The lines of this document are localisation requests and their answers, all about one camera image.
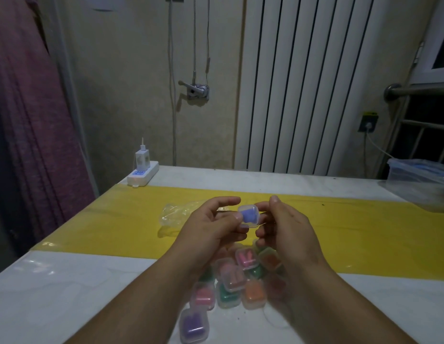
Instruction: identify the thin hanging wire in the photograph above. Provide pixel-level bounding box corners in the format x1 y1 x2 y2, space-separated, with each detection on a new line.
193 0 211 81

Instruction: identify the white metal frame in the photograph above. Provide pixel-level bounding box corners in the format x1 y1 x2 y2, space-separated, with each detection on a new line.
378 97 444 177

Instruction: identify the white power strip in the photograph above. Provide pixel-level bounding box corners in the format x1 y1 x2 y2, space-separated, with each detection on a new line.
127 161 160 188

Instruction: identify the person's left forearm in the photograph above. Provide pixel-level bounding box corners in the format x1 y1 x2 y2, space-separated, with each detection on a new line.
64 247 224 344

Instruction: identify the clear box with blue earplugs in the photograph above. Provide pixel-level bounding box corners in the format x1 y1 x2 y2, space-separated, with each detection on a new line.
238 205 260 229

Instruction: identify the pile of colourful earplug boxes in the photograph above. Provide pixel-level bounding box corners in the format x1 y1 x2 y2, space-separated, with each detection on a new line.
179 241 291 343

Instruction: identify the grey wall cable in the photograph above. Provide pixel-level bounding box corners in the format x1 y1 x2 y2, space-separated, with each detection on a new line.
167 0 178 166

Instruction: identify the clear plastic storage container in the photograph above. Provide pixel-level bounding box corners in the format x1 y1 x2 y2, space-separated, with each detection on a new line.
386 158 444 213

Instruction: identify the purple curtain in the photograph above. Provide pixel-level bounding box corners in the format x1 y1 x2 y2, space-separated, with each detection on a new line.
0 0 96 256

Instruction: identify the person's right forearm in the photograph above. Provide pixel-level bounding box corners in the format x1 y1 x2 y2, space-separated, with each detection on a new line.
282 259 444 344

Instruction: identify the black wall socket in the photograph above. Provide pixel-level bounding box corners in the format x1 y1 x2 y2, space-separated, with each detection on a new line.
358 111 379 133

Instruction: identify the white charger plug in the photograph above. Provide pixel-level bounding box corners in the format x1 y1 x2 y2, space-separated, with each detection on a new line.
135 137 150 172

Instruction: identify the metal wall valve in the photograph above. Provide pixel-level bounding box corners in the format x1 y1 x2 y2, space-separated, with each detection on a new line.
178 79 211 103

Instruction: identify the clear plastic bag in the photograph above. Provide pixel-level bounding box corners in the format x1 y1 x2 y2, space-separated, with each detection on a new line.
159 202 209 230

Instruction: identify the metal handrail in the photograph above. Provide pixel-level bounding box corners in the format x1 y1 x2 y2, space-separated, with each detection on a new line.
384 83 444 101

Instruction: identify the white window frame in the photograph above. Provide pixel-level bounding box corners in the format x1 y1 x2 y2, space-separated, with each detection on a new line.
408 0 444 86

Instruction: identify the white ribbed radiator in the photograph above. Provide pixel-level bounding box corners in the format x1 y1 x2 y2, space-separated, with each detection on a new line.
234 0 425 177

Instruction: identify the yellow table runner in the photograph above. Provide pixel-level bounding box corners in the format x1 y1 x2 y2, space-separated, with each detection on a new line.
30 184 444 282

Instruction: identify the person's left hand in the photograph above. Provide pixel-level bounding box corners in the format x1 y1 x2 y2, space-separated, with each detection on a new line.
170 196 250 273

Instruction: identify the white power cable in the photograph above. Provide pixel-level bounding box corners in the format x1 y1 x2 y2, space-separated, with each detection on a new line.
364 130 395 159

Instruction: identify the person's right hand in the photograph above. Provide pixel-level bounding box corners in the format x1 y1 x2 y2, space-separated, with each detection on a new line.
256 195 329 280

